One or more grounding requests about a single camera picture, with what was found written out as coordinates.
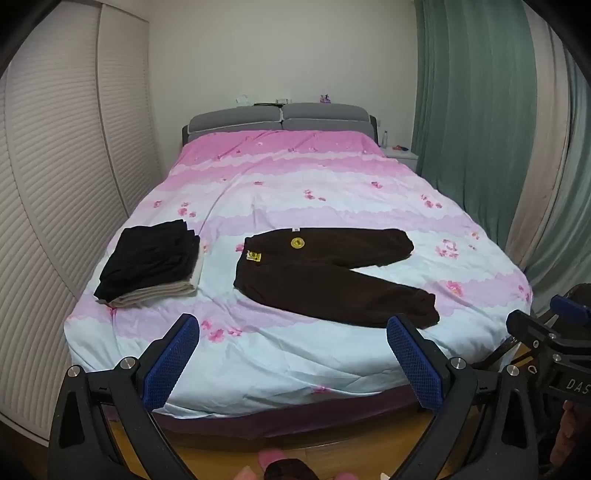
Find white nightstand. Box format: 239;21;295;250
383;145;420;174

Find green curtain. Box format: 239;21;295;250
524;46;591;303
411;0;539;252

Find beige curtain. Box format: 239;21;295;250
505;14;573;268

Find grey padded headboard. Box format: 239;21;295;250
182;102;379;147

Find pink and brown slipper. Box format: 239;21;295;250
235;449;319;480

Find pink floral bedspread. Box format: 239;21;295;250
62;129;534;416

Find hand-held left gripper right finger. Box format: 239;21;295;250
386;314;541;480

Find beige folded garment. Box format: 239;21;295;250
110;256;205;309

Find purple bed base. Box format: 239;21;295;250
150;385;437;439

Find person's right hand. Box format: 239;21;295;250
551;401;591;469

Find black folded garment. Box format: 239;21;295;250
93;220;201;303

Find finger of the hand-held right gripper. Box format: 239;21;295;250
549;284;591;324
480;310;561;370

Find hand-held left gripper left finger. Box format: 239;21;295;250
48;313;201;480

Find brown fleece pants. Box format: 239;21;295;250
233;228;440;330

